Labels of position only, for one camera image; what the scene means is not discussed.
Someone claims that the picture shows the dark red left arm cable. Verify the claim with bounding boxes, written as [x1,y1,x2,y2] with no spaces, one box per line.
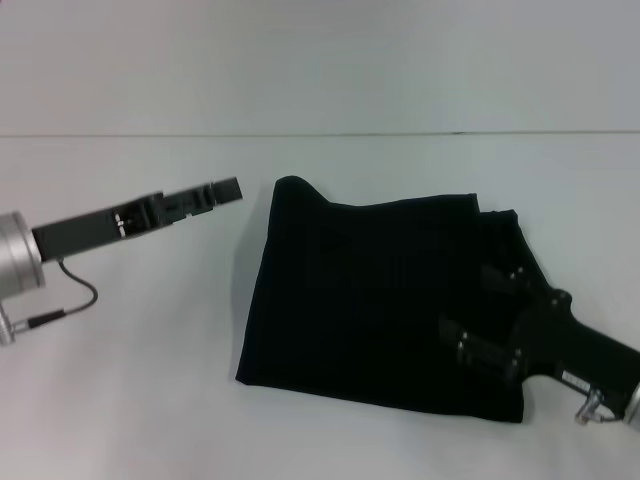
[0,257,99,347]

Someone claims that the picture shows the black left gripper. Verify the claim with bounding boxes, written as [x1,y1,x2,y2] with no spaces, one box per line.
[30,175,245,264]

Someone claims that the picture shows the black t-shirt with FREE print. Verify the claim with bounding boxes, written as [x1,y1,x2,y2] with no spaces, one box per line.
[234,174,555,425]

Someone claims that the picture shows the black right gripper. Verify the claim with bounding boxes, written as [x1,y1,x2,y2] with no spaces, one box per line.
[437,262,640,419]

